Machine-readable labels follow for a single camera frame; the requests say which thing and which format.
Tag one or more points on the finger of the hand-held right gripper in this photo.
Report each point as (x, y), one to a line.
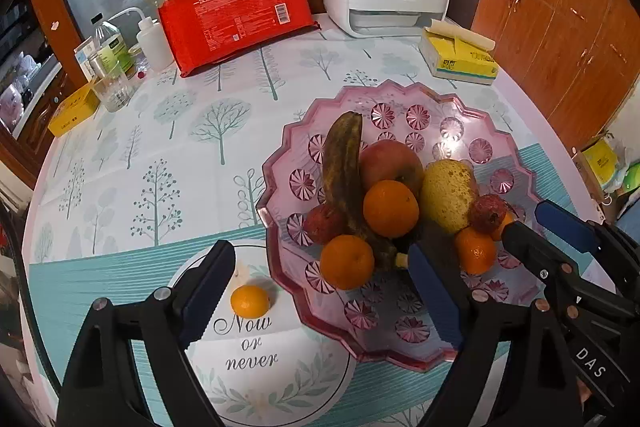
(530, 247)
(565, 227)

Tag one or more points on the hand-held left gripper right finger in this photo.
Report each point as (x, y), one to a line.
(435, 302)

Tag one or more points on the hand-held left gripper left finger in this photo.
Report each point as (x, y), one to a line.
(207, 292)

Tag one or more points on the small orange mandarin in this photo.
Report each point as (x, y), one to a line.
(250, 301)
(475, 251)

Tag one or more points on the large orange mandarin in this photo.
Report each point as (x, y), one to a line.
(390, 209)

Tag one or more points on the pink plastic fruit plate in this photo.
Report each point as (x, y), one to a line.
(450, 127)

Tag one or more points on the overripe brown banana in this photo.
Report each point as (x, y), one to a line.
(342, 167)

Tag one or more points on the red lychee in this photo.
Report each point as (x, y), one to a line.
(487, 212)
(322, 222)

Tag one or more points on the yellow packet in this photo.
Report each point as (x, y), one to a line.
(600, 159)

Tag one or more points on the green packet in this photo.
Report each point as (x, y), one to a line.
(627, 177)

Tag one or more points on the yellow pear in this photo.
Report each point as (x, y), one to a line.
(447, 194)

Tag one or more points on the red apple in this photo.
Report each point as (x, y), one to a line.
(390, 162)

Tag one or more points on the wooden cabinets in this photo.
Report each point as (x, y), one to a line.
(560, 37)

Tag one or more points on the yellow tissue box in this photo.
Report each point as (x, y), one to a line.
(457, 59)

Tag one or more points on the clear ribbed glass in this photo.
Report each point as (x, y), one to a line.
(115, 92)

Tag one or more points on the flat yellow box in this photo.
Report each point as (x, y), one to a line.
(72, 109)

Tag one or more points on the small red cap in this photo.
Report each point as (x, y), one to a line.
(142, 70)

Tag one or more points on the white squeeze bottle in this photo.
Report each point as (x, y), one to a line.
(152, 44)

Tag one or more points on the green label bottle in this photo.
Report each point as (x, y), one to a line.
(112, 49)

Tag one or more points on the small white carton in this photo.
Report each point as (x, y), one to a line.
(85, 54)

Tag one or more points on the red paper cup package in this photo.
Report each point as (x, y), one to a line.
(235, 17)

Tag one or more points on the wooden display cabinet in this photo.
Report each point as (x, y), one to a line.
(50, 32)

